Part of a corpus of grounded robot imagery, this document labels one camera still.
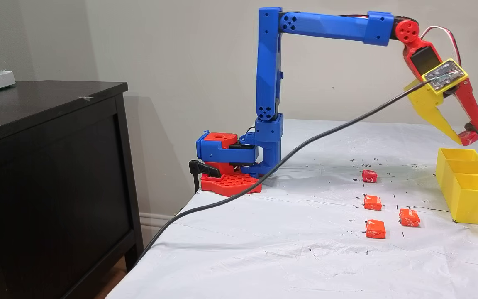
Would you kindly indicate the black wooden dresser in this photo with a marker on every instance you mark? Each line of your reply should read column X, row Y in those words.
column 48, row 187

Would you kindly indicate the yellow three-compartment box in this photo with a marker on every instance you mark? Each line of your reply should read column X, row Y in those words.
column 475, row 203

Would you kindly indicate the orange Starburst candy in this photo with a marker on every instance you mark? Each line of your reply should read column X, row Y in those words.
column 409, row 218
column 375, row 229
column 372, row 203

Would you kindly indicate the black table clamp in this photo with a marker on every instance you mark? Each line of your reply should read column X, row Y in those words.
column 203, row 168

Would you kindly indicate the white baseboard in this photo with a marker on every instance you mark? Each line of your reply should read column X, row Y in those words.
column 156, row 218

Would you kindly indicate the camera board on yellow mount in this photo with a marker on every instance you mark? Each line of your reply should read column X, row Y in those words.
column 444, row 74

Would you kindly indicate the red Starburst candy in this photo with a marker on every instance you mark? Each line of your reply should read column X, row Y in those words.
column 468, row 139
column 369, row 176

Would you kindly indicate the white plastic table cover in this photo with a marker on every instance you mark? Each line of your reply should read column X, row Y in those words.
column 305, row 257

